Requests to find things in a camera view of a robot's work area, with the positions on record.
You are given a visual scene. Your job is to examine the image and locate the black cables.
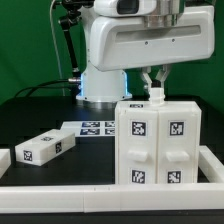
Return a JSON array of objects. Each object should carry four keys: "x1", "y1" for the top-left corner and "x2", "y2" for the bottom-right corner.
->
[{"x1": 13, "y1": 77, "x2": 82, "y2": 98}]

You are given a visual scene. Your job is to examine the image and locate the white cable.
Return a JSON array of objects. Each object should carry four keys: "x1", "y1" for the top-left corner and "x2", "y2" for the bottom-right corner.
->
[{"x1": 49, "y1": 0, "x2": 66, "y2": 97}]

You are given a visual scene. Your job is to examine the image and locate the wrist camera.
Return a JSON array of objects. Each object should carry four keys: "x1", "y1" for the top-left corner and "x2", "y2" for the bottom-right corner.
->
[{"x1": 94, "y1": 0, "x2": 157, "y2": 17}]

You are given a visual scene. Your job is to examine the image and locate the white front fence rail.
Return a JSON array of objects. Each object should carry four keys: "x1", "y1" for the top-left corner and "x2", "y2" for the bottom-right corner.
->
[{"x1": 0, "y1": 183, "x2": 224, "y2": 213}]

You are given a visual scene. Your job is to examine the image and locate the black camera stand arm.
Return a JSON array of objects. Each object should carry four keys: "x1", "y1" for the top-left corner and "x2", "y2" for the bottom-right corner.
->
[{"x1": 53, "y1": 0, "x2": 95, "y2": 77}]

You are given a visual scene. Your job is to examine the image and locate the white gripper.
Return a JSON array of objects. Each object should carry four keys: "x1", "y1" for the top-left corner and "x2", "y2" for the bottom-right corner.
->
[{"x1": 89, "y1": 6, "x2": 215, "y2": 90}]

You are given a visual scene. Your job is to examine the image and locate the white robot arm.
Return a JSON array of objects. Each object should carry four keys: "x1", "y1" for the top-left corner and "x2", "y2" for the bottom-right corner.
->
[{"x1": 77, "y1": 0, "x2": 215, "y2": 103}]

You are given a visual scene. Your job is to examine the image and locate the white fence rail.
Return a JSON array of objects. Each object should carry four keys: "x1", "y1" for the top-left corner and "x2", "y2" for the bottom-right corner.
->
[
  {"x1": 0, "y1": 183, "x2": 224, "y2": 213},
  {"x1": 199, "y1": 146, "x2": 224, "y2": 183}
]

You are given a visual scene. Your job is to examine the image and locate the white cabinet top block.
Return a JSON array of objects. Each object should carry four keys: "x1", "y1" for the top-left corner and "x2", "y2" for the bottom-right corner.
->
[{"x1": 15, "y1": 129, "x2": 75, "y2": 166}]

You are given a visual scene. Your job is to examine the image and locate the white right fence rail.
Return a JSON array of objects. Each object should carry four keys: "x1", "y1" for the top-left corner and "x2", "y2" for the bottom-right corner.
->
[{"x1": 199, "y1": 146, "x2": 224, "y2": 183}]

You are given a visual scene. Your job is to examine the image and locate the white left fence piece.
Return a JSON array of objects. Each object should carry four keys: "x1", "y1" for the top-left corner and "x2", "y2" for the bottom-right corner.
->
[{"x1": 0, "y1": 149, "x2": 11, "y2": 178}]

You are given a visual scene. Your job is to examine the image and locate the white cabinet body box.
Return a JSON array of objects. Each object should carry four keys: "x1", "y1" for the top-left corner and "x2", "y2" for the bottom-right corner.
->
[{"x1": 115, "y1": 88, "x2": 201, "y2": 184}]

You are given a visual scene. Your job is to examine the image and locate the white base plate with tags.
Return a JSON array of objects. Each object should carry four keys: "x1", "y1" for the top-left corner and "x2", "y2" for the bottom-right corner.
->
[{"x1": 61, "y1": 121, "x2": 115, "y2": 137}]

